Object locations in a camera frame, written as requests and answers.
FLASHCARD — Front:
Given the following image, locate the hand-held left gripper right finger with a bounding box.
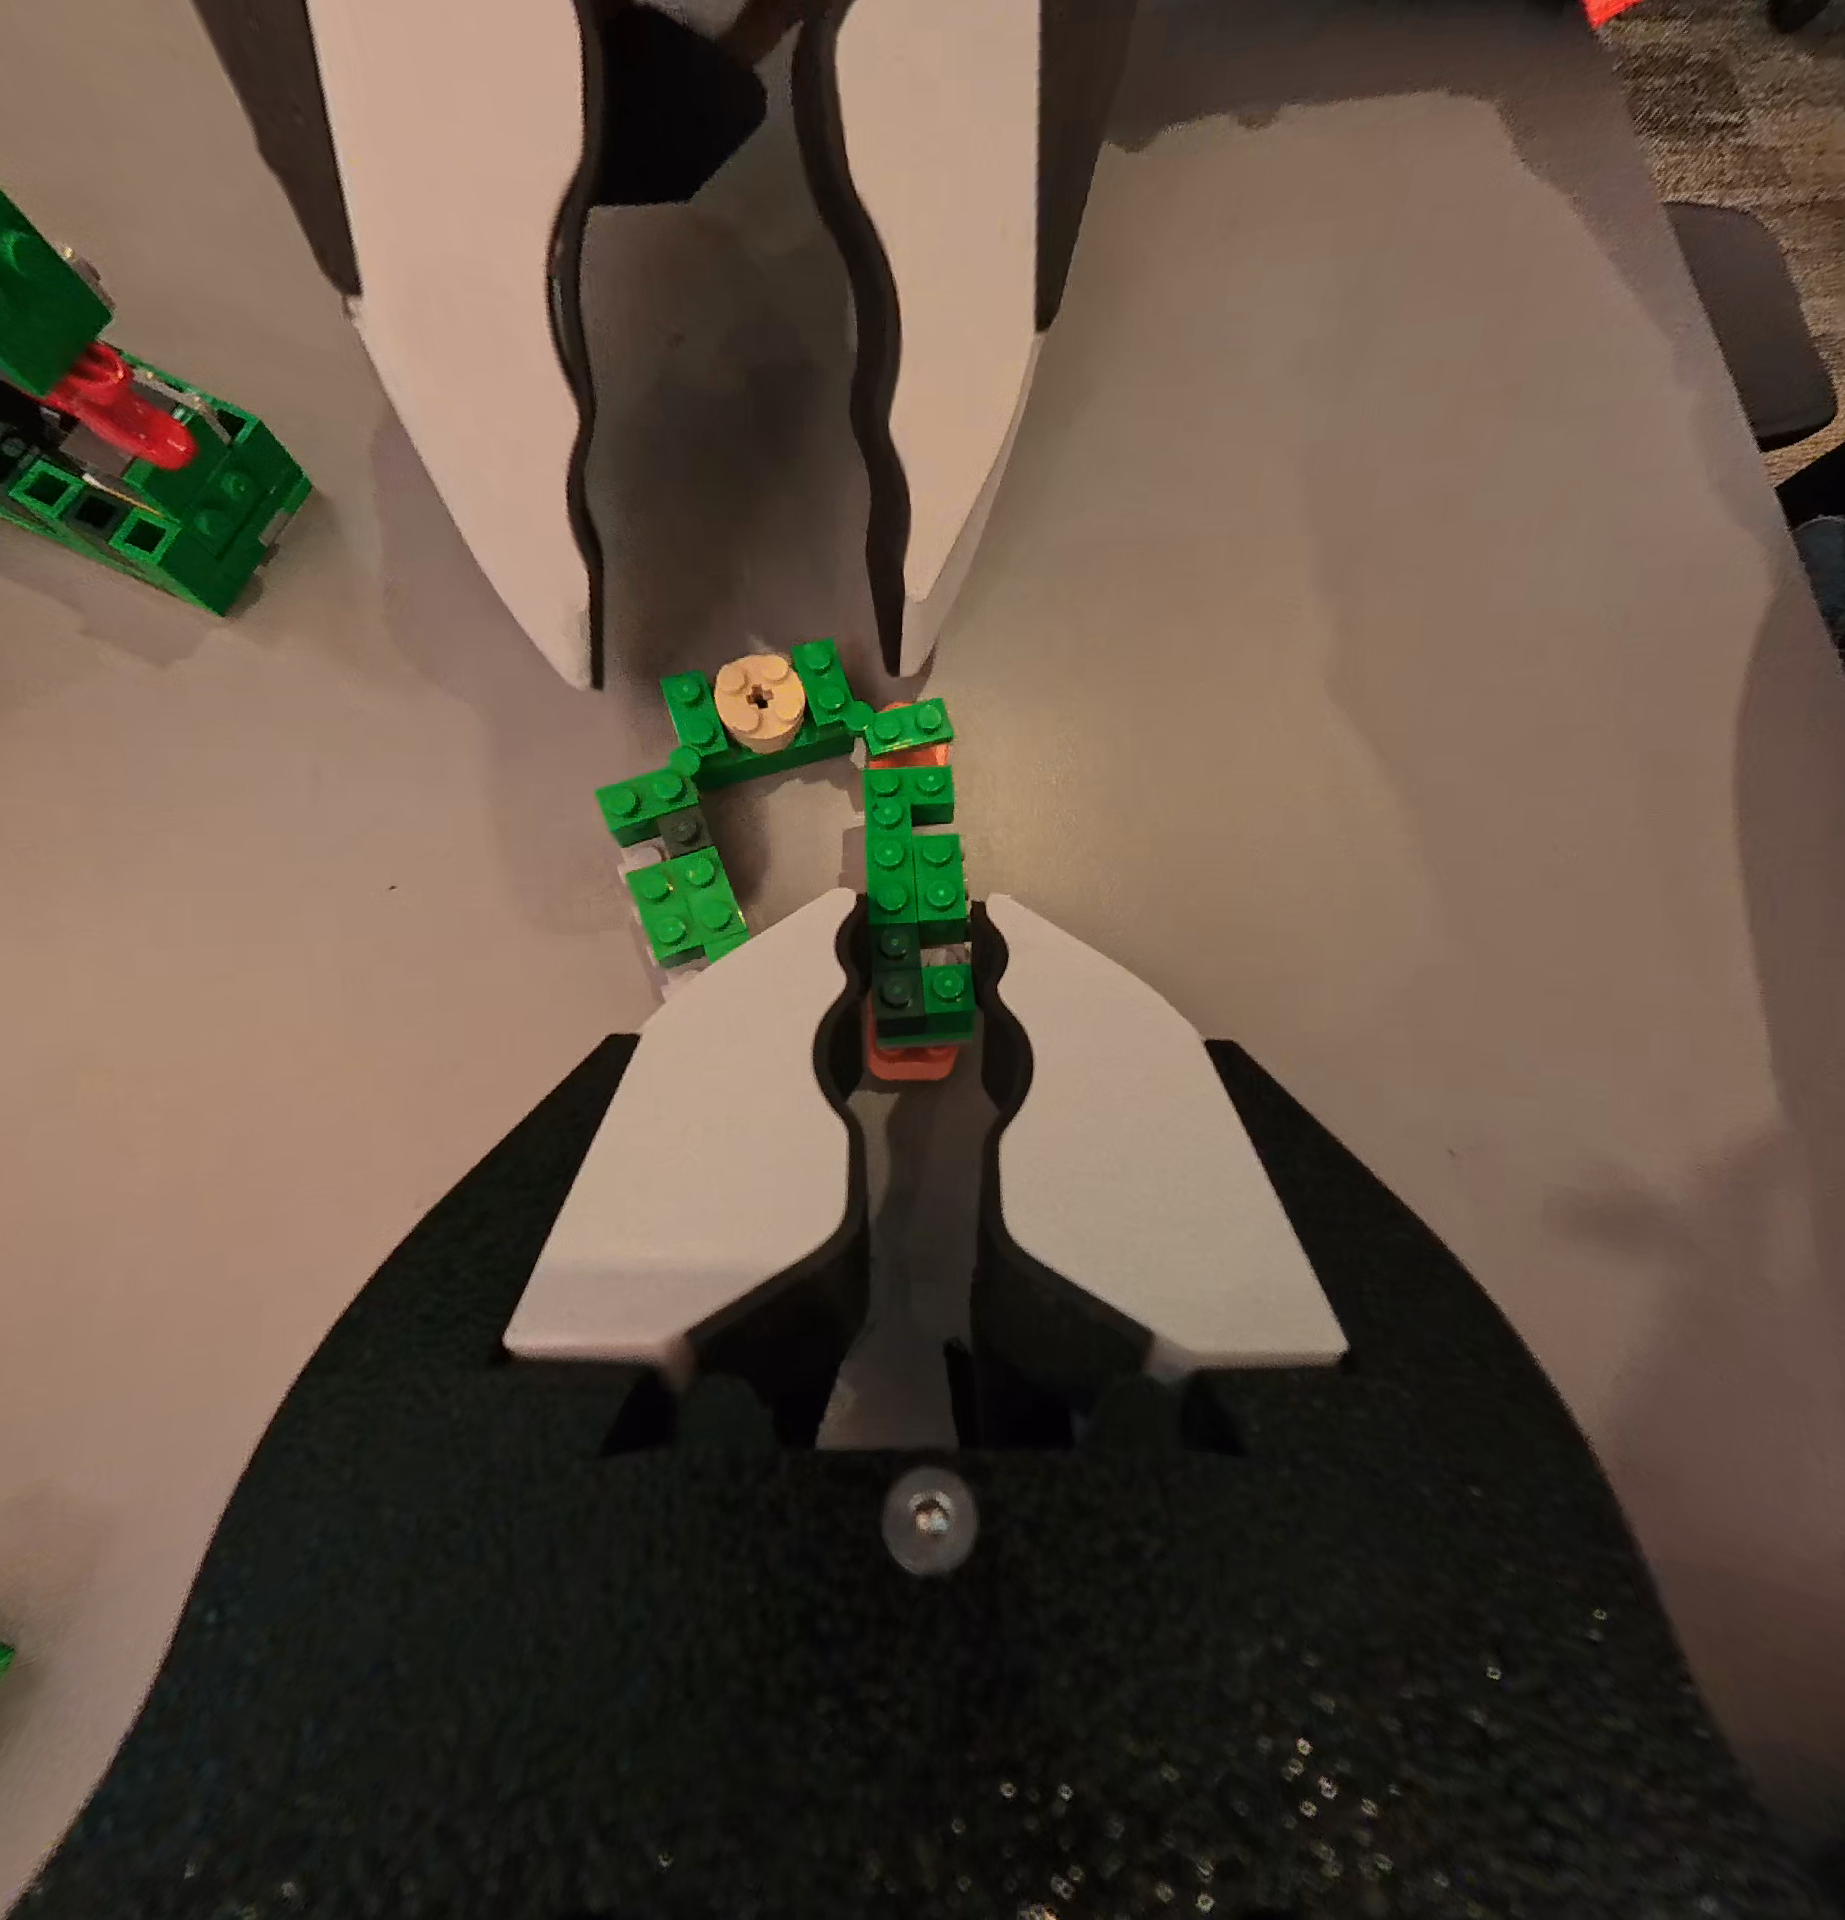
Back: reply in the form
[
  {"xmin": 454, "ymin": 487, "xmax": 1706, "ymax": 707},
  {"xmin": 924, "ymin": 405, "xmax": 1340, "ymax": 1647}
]
[{"xmin": 946, "ymin": 896, "xmax": 1350, "ymax": 1449}]

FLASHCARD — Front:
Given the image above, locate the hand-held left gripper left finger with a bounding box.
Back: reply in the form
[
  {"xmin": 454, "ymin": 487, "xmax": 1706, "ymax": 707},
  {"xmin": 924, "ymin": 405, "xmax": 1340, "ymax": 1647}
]
[{"xmin": 502, "ymin": 885, "xmax": 879, "ymax": 1449}]

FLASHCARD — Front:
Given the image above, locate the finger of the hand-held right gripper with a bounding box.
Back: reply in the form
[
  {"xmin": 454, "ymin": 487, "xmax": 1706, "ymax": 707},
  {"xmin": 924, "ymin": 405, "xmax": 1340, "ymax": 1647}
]
[
  {"xmin": 304, "ymin": 0, "xmax": 614, "ymax": 692},
  {"xmin": 791, "ymin": 0, "xmax": 1049, "ymax": 680}
]

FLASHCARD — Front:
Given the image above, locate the green brick arch assembly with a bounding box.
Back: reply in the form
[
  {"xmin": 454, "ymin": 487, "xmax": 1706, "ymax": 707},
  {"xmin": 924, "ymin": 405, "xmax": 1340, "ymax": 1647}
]
[{"xmin": 596, "ymin": 637, "xmax": 988, "ymax": 1083}]

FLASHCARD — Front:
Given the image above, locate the green brick model red pin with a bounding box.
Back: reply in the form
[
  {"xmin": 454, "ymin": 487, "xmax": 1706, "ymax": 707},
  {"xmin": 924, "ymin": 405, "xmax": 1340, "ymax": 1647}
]
[{"xmin": 0, "ymin": 164, "xmax": 316, "ymax": 617}]

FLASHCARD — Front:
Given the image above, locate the dark chair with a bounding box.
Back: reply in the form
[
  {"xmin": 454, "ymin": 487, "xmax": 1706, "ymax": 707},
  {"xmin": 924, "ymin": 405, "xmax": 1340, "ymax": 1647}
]
[{"xmin": 1665, "ymin": 201, "xmax": 1840, "ymax": 452}]

